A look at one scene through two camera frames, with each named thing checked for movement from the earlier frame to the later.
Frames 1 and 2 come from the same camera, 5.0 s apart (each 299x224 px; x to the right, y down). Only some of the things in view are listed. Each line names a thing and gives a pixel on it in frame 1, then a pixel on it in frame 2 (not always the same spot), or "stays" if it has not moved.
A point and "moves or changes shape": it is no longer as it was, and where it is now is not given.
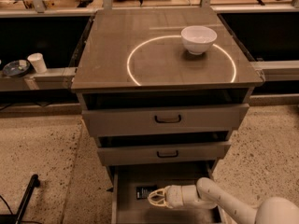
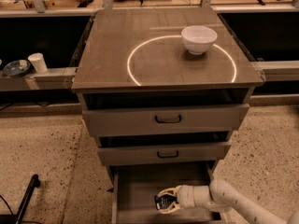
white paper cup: (37, 62) stays
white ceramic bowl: (197, 39) stays
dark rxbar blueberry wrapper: (142, 192) moves or changes shape
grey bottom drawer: (127, 209) stays
